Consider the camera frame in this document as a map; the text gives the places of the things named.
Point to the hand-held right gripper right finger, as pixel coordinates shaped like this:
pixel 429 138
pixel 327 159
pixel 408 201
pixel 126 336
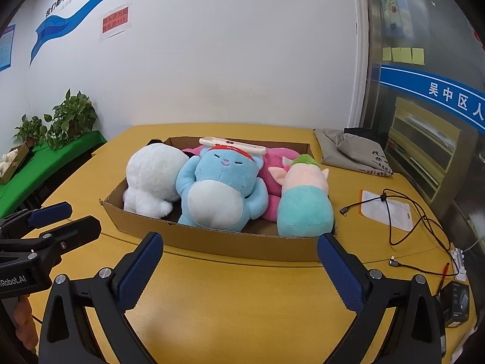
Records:
pixel 341 269

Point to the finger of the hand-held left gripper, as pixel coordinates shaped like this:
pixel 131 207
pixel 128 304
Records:
pixel 75 231
pixel 51 214

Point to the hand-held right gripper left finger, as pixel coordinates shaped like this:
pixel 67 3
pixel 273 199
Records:
pixel 140 269

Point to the pink and teal plush toy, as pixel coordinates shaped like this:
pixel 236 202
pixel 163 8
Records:
pixel 303 204

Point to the white plush toy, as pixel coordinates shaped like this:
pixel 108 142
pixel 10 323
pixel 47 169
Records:
pixel 151 178

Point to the blue plush bear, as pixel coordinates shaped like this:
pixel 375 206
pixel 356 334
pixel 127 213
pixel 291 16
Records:
pixel 212 197

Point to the pink plush bear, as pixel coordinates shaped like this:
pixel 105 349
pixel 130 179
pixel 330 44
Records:
pixel 271 193

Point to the white handheld device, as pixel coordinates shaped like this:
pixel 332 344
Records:
pixel 227 145

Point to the person's left hand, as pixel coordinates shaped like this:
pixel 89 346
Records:
pixel 26 320

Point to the green table cloth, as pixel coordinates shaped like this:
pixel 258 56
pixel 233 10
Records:
pixel 45 167

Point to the cardboard tissue box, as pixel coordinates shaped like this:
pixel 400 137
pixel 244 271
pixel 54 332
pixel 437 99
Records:
pixel 11 163

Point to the white and orange packet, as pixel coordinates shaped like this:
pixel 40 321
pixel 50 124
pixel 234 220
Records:
pixel 390 212

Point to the small potted green plant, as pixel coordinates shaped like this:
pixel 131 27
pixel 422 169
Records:
pixel 30 131

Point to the large potted green plant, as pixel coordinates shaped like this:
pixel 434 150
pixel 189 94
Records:
pixel 72 117

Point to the grey cloth bag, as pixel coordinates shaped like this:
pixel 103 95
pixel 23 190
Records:
pixel 341 151

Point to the white power strip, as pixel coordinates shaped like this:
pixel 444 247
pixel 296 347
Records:
pixel 459 261

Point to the small black box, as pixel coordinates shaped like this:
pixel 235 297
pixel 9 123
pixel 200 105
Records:
pixel 456 303

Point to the black cloth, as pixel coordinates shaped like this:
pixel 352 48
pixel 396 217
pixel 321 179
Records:
pixel 356 132

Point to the shelf behind glass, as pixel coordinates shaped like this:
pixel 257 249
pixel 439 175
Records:
pixel 424 148

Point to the blue glass banner strip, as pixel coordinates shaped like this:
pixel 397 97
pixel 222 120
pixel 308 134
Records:
pixel 424 87

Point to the yellow sticky note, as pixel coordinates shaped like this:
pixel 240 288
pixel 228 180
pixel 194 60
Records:
pixel 387 54
pixel 418 56
pixel 397 55
pixel 407 55

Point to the blue wall poster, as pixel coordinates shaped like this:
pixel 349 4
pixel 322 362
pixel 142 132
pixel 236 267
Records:
pixel 5 47

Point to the red and white wall notice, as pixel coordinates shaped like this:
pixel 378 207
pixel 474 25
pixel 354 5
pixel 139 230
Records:
pixel 115 22

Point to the blue wall stripe decal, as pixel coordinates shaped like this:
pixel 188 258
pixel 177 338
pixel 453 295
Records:
pixel 87 7

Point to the metal door frame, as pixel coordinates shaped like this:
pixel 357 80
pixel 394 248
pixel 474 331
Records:
pixel 367 53

